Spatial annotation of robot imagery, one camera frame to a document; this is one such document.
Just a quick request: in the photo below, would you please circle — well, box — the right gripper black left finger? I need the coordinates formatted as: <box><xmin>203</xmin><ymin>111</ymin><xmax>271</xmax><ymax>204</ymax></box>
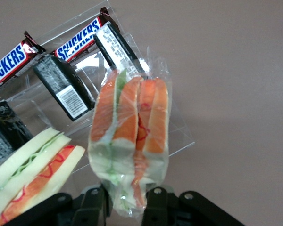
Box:
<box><xmin>72</xmin><ymin>184</ymin><xmax>114</xmax><ymax>226</ymax></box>

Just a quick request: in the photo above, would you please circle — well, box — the clear acrylic stepped display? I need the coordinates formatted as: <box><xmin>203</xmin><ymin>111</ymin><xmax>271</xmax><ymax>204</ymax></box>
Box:
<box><xmin>0</xmin><ymin>0</ymin><xmax>196</xmax><ymax>189</ymax></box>

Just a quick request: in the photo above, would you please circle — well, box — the triangle sandwich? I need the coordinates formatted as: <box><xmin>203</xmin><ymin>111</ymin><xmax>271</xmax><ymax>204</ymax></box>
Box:
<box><xmin>87</xmin><ymin>68</ymin><xmax>173</xmax><ymax>218</ymax></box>
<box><xmin>0</xmin><ymin>126</ymin><xmax>86</xmax><ymax>226</ymax></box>

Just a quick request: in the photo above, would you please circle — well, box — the small black box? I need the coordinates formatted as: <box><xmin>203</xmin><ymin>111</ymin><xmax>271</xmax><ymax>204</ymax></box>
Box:
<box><xmin>0</xmin><ymin>100</ymin><xmax>35</xmax><ymax>163</ymax></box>
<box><xmin>92</xmin><ymin>22</ymin><xmax>150</xmax><ymax>76</ymax></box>
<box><xmin>33</xmin><ymin>53</ymin><xmax>97</xmax><ymax>122</ymax></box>

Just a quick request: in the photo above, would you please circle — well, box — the Snickers chocolate bar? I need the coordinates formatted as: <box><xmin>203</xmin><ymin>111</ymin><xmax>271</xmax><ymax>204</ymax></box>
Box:
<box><xmin>49</xmin><ymin>6</ymin><xmax>121</xmax><ymax>65</ymax></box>
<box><xmin>0</xmin><ymin>30</ymin><xmax>47</xmax><ymax>94</ymax></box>

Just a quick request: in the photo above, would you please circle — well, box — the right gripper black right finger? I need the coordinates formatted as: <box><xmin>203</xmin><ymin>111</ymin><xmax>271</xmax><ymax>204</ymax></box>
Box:
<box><xmin>141</xmin><ymin>185</ymin><xmax>180</xmax><ymax>226</ymax></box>

